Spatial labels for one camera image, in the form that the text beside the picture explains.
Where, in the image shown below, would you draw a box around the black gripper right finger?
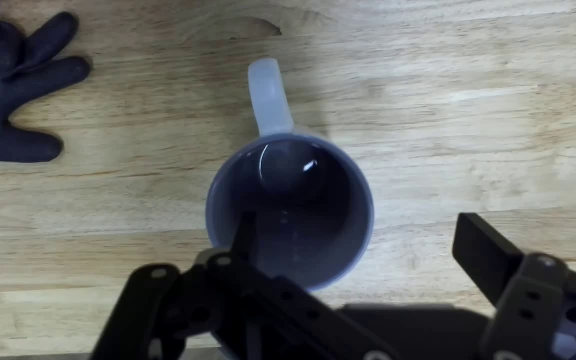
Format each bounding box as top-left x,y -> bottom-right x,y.
453,211 -> 576,360

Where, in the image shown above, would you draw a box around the white mug cup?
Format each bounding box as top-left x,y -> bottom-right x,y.
206,57 -> 374,290

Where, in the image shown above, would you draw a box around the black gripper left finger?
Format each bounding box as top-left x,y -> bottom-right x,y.
91,214 -> 396,360

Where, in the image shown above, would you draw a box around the black glove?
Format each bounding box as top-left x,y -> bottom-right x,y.
0,12 -> 93,161

